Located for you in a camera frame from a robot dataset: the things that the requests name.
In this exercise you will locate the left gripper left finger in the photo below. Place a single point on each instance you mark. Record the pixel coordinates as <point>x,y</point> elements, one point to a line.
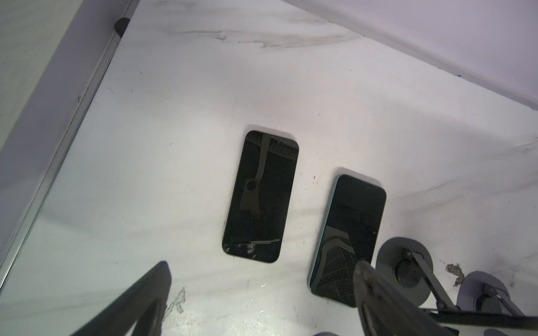
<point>139,310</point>

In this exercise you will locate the black phone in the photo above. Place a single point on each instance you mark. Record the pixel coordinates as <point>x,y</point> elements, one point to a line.
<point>348,235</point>
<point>261,195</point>

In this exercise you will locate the black stand back left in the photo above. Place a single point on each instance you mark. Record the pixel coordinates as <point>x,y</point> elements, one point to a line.
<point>483,293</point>

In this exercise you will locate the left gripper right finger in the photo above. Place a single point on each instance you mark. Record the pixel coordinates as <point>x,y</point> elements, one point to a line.
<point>384,310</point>

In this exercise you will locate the black round stand left middle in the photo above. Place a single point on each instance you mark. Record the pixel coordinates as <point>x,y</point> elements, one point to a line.
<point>407,265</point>

